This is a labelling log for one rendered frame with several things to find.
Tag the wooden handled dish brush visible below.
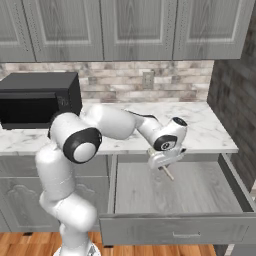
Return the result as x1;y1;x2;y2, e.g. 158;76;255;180
158;165;175;182

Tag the grey closed drawer front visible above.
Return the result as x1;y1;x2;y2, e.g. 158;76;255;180
0;155;110;179

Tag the grey wall cupboard door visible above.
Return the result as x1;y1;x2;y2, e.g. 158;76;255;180
172;0;256;61
0;0;36;63
100;0;179;62
21;0;105;63

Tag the grey wall socket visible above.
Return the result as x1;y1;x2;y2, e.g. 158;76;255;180
142;70;155;90

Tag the grey drawer handle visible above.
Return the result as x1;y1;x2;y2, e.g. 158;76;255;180
172;230;203;239

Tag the black microwave oven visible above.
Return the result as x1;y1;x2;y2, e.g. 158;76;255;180
0;71;84;131

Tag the grey base cupboard door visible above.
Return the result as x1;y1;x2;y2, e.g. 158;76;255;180
0;175;111;233

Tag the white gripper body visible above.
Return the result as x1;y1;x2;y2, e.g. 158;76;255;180
147;146;188;171

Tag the grey open drawer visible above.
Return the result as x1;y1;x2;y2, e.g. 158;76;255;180
98;153;256;247

